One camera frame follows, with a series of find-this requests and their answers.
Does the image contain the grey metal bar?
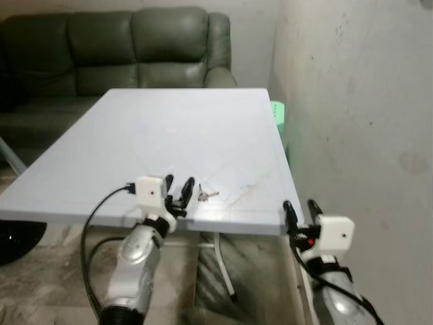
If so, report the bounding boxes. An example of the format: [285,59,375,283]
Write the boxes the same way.
[0,137,28,173]

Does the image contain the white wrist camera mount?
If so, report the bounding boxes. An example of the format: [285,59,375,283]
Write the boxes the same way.
[315,215,356,256]
[135,175,178,232]

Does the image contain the black round object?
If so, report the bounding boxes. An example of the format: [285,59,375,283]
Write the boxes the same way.
[0,219,49,266]

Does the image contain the green plastic chair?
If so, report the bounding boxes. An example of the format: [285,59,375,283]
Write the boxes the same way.
[270,100,291,165]

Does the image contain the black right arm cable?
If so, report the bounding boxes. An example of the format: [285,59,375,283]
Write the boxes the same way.
[289,236,386,325]

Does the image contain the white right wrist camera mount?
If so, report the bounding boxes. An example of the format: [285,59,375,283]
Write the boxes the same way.
[315,215,356,256]

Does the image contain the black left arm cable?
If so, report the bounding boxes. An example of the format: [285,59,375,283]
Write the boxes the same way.
[81,183,140,320]

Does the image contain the white folding table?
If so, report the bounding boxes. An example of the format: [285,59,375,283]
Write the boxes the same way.
[0,88,305,303]

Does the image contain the silver keys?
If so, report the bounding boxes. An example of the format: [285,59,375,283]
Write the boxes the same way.
[198,183,221,203]

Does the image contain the dark green leather sofa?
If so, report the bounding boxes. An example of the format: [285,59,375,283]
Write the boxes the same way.
[0,7,238,151]

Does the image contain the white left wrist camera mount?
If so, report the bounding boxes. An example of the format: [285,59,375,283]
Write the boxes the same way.
[135,175,178,232]

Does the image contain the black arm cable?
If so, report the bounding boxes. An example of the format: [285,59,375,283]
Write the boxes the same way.
[289,236,386,325]
[81,183,140,320]

